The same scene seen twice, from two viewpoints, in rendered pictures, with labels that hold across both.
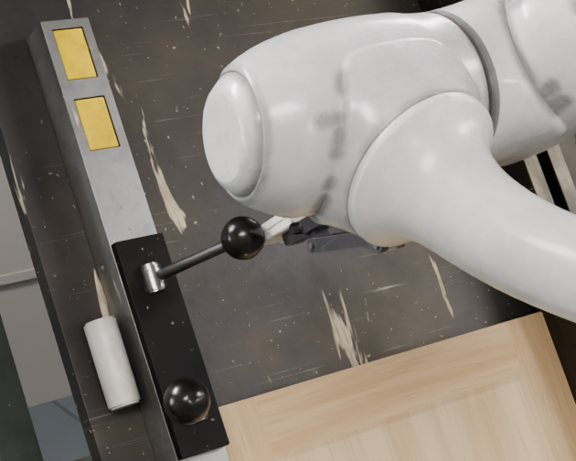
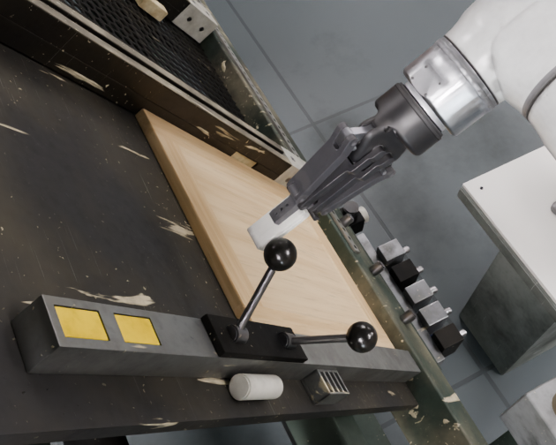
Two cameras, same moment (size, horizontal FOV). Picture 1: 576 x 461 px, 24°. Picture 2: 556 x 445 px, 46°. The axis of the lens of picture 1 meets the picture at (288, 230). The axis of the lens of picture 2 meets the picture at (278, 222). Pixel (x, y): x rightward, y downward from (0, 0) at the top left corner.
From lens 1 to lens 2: 1.14 m
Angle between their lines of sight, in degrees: 70
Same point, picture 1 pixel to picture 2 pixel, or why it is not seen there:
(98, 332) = (255, 388)
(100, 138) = (149, 332)
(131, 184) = (174, 322)
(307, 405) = (235, 273)
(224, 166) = not seen: outside the picture
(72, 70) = (100, 332)
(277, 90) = not seen: outside the picture
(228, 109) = not seen: outside the picture
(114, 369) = (270, 385)
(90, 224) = (186, 368)
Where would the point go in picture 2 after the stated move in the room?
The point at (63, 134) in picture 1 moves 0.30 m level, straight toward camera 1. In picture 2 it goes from (130, 365) to (455, 361)
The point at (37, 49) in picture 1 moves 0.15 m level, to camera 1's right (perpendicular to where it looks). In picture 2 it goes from (57, 363) to (110, 207)
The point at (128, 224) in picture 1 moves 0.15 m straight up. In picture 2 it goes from (200, 337) to (183, 275)
